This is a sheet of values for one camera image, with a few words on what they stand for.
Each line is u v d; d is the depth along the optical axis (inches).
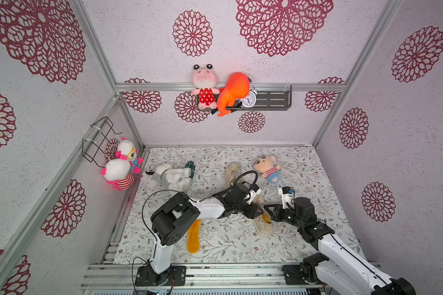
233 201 28.2
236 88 32.8
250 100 35.4
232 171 40.3
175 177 34.5
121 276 29.7
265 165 40.4
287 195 29.3
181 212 21.4
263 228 32.0
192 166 40.1
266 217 32.5
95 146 29.7
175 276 28.9
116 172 33.5
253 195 31.8
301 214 25.5
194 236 32.6
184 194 20.5
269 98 36.9
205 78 32.3
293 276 28.7
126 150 37.0
